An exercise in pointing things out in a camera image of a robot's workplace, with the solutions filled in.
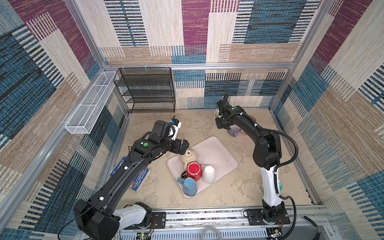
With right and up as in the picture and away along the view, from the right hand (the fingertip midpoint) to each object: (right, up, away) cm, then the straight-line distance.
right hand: (222, 125), depth 97 cm
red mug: (-18, -24, -16) cm, 34 cm away
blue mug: (-20, -30, -23) cm, 43 cm away
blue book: (-49, -31, -14) cm, 60 cm away
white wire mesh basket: (-70, +9, -21) cm, 74 cm away
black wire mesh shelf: (-52, +25, +12) cm, 59 cm away
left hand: (-24, -7, -22) cm, 34 cm away
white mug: (-10, -25, -19) cm, 33 cm away
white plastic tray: (-8, -17, -1) cm, 19 cm away
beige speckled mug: (-20, -18, -11) cm, 29 cm away
